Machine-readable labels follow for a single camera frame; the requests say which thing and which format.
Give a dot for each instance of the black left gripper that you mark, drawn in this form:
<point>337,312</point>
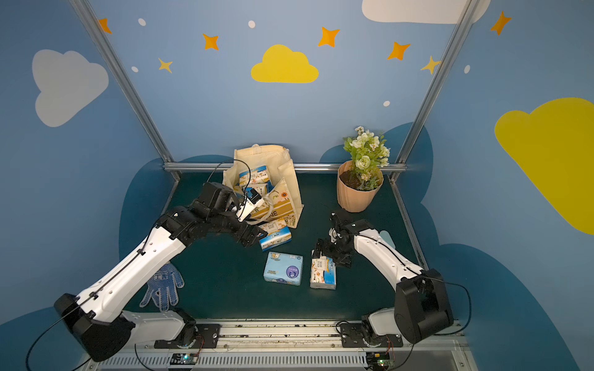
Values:
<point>251,234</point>

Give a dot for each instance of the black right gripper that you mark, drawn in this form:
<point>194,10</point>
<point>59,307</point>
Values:
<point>334,250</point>

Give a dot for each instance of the floral tissue pack bottom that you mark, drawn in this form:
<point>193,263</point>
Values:
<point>323,273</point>

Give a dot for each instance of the cream floral canvas bag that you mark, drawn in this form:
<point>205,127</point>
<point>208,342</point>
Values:
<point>284,201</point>

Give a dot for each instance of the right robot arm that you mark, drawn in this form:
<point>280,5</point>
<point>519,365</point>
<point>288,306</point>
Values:
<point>421,303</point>

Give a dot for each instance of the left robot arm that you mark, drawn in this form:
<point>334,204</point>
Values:
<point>132,304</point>

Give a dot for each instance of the light blue garden trowel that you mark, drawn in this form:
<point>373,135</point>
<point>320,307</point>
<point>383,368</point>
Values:
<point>387,239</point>

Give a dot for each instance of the pink ribbed flower pot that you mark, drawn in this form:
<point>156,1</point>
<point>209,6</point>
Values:
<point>350,199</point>

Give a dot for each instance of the blue cat tissue pack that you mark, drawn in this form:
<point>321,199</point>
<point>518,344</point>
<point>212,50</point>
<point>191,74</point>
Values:
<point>283,268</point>

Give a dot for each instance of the white flower plant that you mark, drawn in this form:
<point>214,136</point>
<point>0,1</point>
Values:
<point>368,155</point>

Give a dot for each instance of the blue dotted work glove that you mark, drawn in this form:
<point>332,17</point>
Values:
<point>162,288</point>

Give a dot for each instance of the right green circuit board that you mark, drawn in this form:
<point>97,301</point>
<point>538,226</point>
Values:
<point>378,361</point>

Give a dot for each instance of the green circuit board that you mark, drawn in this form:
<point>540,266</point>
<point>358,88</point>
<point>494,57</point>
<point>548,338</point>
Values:
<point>378,361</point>
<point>184,359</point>

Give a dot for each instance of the left green circuit board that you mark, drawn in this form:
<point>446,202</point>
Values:
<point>184,359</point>

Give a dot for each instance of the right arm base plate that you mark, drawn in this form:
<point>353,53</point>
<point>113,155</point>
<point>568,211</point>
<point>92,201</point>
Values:
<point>355,336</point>

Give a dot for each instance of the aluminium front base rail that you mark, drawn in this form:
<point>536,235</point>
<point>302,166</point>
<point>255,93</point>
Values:
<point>251,344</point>

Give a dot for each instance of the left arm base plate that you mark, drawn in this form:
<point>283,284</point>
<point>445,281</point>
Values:
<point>204,336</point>

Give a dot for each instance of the aluminium left frame post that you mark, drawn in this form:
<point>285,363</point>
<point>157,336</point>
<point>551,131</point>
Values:
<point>86,15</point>

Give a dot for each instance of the aluminium frame post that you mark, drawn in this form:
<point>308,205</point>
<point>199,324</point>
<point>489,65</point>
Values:
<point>472,11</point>
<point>86,15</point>

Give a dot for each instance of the aluminium right frame post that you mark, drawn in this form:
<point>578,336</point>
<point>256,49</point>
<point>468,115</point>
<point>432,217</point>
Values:
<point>472,11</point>

